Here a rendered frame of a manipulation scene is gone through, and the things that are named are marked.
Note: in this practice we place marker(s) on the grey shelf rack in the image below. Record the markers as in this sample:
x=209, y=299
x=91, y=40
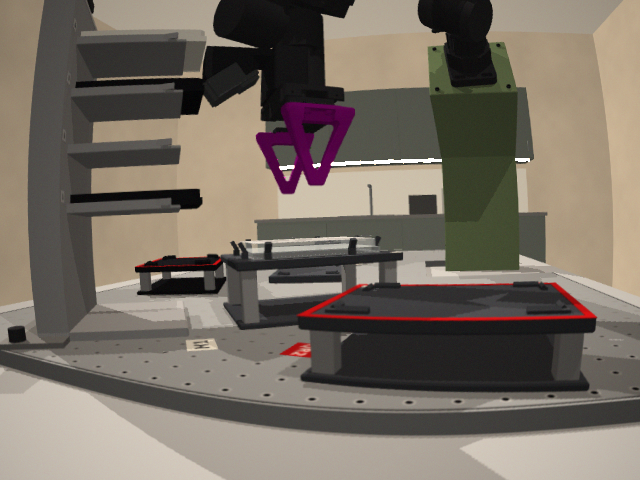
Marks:
x=60, y=232

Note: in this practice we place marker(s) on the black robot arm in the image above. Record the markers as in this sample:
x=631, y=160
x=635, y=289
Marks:
x=263, y=23

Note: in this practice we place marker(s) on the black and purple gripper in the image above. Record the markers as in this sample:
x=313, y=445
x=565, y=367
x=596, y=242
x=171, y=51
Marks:
x=315, y=106

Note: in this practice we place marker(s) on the black cylinder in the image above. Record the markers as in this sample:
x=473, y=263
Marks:
x=16, y=334

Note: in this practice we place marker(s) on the white well plate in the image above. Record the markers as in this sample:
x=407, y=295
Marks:
x=309, y=247

